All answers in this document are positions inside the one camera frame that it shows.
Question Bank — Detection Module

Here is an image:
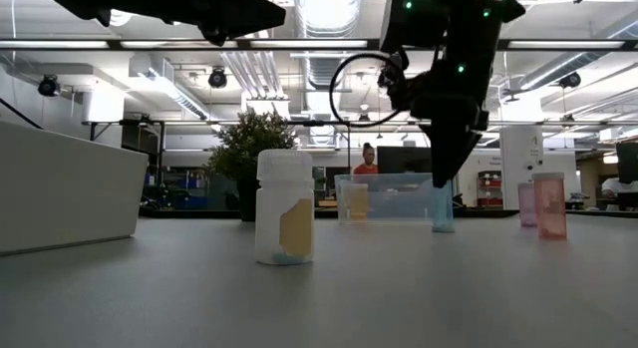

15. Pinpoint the clear plastic bin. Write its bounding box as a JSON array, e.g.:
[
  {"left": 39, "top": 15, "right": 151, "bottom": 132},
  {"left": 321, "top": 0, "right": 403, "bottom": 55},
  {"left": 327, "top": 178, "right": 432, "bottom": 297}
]
[{"left": 334, "top": 173, "right": 435, "bottom": 224}]

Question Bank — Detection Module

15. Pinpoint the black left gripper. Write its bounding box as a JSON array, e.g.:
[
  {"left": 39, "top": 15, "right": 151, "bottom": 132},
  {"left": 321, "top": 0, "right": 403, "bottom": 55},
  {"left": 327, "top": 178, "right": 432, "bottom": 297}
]
[{"left": 39, "top": 0, "right": 287, "bottom": 47}]

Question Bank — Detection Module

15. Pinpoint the shelf with blue bins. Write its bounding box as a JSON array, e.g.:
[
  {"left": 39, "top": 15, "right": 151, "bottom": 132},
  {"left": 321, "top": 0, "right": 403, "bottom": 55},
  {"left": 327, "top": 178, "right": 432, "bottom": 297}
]
[{"left": 144, "top": 168, "right": 210, "bottom": 210}]

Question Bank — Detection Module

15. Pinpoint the large white bottle tan label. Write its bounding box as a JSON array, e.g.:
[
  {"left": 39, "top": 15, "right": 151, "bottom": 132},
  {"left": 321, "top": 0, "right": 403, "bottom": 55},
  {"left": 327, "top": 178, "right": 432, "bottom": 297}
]
[{"left": 254, "top": 149, "right": 315, "bottom": 266}]

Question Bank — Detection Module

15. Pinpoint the artificial green plant black pot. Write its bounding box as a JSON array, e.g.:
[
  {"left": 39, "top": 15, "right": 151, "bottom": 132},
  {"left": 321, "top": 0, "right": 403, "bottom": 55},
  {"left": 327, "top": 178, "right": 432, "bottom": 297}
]
[{"left": 206, "top": 111, "right": 298, "bottom": 223}]

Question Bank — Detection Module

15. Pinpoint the salmon pink medicine bottle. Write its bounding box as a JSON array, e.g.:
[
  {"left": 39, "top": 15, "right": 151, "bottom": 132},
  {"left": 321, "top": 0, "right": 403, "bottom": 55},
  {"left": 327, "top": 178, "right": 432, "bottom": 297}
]
[{"left": 531, "top": 172, "right": 568, "bottom": 241}]

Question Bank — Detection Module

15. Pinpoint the translucent white plastic bin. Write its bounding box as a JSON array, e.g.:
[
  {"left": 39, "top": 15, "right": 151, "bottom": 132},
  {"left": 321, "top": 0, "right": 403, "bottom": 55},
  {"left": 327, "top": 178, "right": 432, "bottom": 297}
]
[{"left": 0, "top": 119, "right": 150, "bottom": 257}]

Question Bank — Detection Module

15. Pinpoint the pale bluish translucent medicine bottle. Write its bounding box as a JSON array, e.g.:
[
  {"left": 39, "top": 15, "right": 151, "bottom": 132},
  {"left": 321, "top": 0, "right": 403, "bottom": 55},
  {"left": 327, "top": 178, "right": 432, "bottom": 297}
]
[{"left": 431, "top": 179, "right": 456, "bottom": 233}]

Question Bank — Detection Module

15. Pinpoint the silver ribbed ventilation duct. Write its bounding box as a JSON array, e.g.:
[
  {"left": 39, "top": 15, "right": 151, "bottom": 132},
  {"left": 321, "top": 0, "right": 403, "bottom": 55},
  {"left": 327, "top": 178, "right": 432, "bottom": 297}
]
[{"left": 293, "top": 0, "right": 364, "bottom": 90}]

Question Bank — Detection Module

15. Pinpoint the pale purple medicine bottle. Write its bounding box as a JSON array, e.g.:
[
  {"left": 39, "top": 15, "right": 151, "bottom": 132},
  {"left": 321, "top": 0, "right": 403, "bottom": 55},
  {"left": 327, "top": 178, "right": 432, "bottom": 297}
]
[{"left": 516, "top": 181, "right": 538, "bottom": 228}]

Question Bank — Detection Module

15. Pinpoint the black looped camera cable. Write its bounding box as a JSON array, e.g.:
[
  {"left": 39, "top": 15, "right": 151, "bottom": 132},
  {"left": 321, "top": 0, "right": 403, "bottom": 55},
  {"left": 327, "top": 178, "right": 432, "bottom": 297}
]
[{"left": 328, "top": 52, "right": 403, "bottom": 129}]

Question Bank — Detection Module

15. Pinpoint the white rectangular air duct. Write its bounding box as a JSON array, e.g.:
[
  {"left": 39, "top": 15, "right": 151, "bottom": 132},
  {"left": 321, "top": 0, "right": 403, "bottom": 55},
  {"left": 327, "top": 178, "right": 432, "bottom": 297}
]
[{"left": 128, "top": 53, "right": 210, "bottom": 121}]

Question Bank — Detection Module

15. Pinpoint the orange medicine bottle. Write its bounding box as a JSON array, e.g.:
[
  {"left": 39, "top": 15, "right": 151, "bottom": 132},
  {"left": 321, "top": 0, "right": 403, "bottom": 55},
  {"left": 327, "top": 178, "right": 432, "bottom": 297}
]
[{"left": 342, "top": 182, "right": 370, "bottom": 222}]

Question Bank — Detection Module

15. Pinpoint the black hanging ceiling spotlight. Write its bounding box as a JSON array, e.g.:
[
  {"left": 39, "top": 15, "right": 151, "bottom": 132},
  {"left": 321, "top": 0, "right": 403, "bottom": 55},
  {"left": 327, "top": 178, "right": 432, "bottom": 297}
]
[
  {"left": 557, "top": 71, "right": 582, "bottom": 90},
  {"left": 37, "top": 74, "right": 62, "bottom": 98},
  {"left": 207, "top": 67, "right": 229, "bottom": 90}
]

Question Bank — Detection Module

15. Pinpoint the red storage rack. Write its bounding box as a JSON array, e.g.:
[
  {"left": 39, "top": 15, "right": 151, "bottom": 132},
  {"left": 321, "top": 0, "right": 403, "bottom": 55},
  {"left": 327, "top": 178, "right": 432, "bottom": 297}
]
[{"left": 477, "top": 170, "right": 503, "bottom": 208}]

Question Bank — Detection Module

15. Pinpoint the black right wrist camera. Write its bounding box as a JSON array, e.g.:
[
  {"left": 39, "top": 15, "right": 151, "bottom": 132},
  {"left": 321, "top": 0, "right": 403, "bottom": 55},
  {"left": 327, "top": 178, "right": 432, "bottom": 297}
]
[{"left": 377, "top": 51, "right": 415, "bottom": 113}]

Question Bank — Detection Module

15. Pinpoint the black computer monitor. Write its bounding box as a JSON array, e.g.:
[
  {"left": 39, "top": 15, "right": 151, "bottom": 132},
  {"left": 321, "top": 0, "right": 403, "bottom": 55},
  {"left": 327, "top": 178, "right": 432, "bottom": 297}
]
[
  {"left": 616, "top": 142, "right": 638, "bottom": 185},
  {"left": 377, "top": 146, "right": 433, "bottom": 174}
]

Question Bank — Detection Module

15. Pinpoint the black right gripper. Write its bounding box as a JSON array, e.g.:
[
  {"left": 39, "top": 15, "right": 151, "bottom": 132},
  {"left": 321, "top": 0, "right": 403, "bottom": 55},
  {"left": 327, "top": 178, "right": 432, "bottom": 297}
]
[{"left": 410, "top": 77, "right": 491, "bottom": 189}]

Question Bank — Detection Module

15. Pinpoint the person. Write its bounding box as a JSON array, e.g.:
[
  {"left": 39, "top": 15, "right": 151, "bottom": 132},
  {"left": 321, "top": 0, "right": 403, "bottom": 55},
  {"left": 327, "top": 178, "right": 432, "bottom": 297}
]
[
  {"left": 600, "top": 176, "right": 638, "bottom": 199},
  {"left": 352, "top": 142, "right": 380, "bottom": 175}
]

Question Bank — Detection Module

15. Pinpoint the white building pillar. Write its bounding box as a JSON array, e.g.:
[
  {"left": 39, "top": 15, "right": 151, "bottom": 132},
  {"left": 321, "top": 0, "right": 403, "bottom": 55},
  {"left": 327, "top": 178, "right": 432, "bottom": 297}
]
[{"left": 499, "top": 124, "right": 545, "bottom": 210}]

